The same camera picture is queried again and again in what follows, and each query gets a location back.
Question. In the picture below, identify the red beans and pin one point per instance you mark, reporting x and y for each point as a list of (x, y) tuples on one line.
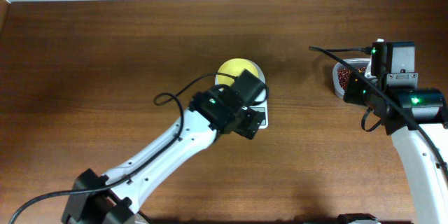
[(343, 75)]

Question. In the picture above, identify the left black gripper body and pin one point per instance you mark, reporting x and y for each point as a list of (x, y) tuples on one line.
[(245, 125)]

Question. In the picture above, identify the yellow plastic bowl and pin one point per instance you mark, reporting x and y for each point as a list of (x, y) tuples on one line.
[(234, 67)]

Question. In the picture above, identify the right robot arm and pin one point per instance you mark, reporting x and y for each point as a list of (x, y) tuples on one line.
[(415, 118)]

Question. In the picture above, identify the clear plastic container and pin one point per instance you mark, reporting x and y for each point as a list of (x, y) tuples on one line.
[(357, 63)]

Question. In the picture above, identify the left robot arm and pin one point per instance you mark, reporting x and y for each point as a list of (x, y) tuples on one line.
[(117, 195)]

